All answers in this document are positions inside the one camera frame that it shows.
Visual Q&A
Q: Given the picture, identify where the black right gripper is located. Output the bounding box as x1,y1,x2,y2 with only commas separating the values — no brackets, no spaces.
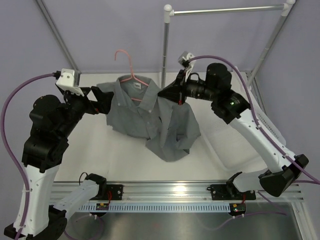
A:
159,68,219,106

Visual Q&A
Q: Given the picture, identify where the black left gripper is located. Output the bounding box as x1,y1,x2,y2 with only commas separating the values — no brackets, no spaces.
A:
57,85,114,139

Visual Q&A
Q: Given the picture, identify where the grey button shirt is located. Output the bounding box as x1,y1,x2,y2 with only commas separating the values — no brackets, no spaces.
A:
97,75,201,162

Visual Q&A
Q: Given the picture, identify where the pink wire hanger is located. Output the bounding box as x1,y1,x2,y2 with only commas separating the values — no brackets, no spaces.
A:
114,49,149,87

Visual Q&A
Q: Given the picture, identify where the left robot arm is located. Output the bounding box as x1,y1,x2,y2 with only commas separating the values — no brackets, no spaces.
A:
4,86,114,240

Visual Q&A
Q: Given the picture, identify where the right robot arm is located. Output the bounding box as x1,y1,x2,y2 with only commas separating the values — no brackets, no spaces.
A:
158,63,309,199

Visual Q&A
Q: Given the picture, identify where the metal clothes rack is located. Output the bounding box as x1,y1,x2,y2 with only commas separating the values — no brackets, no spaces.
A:
160,0,296,87

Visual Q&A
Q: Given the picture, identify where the white perforated plastic basket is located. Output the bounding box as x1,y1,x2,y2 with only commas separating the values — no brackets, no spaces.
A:
199,66,287,172

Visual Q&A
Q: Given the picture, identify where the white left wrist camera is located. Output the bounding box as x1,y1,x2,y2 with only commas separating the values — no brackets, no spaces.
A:
55,68,84,96

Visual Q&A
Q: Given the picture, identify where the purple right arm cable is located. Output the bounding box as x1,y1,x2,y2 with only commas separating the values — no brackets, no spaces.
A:
186,55,320,186

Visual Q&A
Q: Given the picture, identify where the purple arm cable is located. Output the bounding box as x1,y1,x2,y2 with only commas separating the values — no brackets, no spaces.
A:
0,72,61,240
186,55,320,186

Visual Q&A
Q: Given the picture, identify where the aluminium corner frame post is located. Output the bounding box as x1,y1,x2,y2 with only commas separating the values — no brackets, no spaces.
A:
34,0,80,71

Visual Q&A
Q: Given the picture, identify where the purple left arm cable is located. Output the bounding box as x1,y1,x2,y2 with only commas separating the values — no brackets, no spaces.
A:
0,72,61,240

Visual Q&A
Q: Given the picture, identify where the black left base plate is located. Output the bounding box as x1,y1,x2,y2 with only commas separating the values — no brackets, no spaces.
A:
106,184,124,201

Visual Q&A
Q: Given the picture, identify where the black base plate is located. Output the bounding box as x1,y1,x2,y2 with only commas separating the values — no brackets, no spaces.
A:
106,184,124,201
206,183,257,201

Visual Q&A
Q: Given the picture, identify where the aluminium mounting rail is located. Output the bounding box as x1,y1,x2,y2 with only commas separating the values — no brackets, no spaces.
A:
49,181,305,202

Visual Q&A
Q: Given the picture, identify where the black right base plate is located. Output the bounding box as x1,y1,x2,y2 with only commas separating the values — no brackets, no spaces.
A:
206,183,257,201

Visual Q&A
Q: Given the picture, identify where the white slotted cable duct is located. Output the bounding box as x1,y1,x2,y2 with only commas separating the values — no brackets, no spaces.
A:
78,202,231,213

